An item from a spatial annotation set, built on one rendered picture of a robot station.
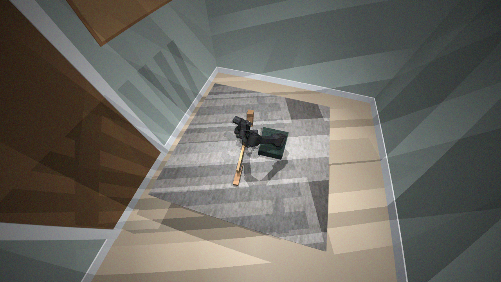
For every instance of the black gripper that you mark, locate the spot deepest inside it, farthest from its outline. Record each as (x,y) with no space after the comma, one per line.
(237,131)

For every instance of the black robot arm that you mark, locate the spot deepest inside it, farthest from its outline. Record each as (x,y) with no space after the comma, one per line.
(253,139)

